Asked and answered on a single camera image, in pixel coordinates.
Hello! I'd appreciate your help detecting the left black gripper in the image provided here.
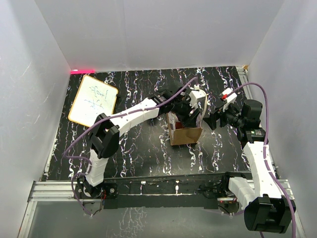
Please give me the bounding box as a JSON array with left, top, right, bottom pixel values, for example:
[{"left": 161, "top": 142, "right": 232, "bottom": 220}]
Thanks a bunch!
[{"left": 171, "top": 96, "right": 200, "bottom": 128}]

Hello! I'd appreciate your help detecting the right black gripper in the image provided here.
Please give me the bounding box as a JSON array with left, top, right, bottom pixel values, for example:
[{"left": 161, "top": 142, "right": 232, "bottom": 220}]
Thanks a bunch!
[{"left": 203, "top": 100, "right": 245, "bottom": 130}]

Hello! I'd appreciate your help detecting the brown canvas tote bag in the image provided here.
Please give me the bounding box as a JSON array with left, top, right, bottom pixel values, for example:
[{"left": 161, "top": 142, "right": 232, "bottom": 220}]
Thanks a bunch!
[{"left": 166, "top": 96, "right": 208, "bottom": 146}]

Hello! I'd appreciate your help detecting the red cola can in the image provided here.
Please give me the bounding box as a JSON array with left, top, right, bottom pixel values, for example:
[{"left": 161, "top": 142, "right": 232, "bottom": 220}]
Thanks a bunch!
[{"left": 173, "top": 115, "right": 183, "bottom": 129}]

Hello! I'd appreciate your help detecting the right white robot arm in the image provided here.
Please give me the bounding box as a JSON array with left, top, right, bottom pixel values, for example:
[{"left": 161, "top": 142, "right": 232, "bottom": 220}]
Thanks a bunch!
[{"left": 204, "top": 99, "right": 296, "bottom": 234}]

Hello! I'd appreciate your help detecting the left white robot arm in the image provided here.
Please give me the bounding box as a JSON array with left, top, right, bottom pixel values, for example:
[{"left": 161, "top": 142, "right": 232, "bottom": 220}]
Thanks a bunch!
[{"left": 77, "top": 85, "right": 206, "bottom": 198}]

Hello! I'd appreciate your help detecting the yellow framed whiteboard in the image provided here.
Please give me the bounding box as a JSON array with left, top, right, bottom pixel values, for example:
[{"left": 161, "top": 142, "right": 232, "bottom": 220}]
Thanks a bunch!
[{"left": 68, "top": 75, "right": 118, "bottom": 127}]

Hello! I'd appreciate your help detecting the pink tape strip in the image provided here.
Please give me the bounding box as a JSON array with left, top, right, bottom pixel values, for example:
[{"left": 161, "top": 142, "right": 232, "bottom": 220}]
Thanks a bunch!
[{"left": 70, "top": 69, "right": 96, "bottom": 75}]

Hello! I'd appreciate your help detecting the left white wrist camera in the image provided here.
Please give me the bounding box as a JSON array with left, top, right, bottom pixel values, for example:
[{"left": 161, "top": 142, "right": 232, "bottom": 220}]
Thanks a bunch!
[{"left": 189, "top": 84, "right": 206, "bottom": 109}]

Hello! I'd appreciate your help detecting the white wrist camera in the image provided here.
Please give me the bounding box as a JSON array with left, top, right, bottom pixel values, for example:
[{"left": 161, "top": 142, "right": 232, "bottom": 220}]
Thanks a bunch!
[
  {"left": 220, "top": 88, "right": 237, "bottom": 112},
  {"left": 189, "top": 84, "right": 206, "bottom": 109}
]

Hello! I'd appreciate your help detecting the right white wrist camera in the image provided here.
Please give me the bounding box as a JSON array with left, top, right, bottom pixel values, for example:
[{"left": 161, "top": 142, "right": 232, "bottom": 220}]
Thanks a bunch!
[{"left": 220, "top": 88, "right": 237, "bottom": 112}]

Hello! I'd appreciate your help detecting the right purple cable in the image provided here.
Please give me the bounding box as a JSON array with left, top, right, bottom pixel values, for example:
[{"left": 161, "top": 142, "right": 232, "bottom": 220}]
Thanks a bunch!
[{"left": 221, "top": 82, "right": 297, "bottom": 238}]

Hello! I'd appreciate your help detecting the purple cable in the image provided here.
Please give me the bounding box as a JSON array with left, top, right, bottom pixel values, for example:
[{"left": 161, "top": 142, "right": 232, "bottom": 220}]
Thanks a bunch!
[
  {"left": 63, "top": 76, "right": 199, "bottom": 219},
  {"left": 221, "top": 82, "right": 297, "bottom": 238}
]

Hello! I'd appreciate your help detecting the black base frame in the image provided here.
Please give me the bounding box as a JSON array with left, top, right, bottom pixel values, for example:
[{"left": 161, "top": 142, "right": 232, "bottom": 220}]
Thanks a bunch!
[{"left": 74, "top": 172, "right": 252, "bottom": 209}]

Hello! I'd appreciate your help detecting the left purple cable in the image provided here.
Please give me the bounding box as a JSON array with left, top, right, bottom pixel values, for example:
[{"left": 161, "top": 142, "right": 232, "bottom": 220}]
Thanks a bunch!
[{"left": 63, "top": 76, "right": 199, "bottom": 219}]

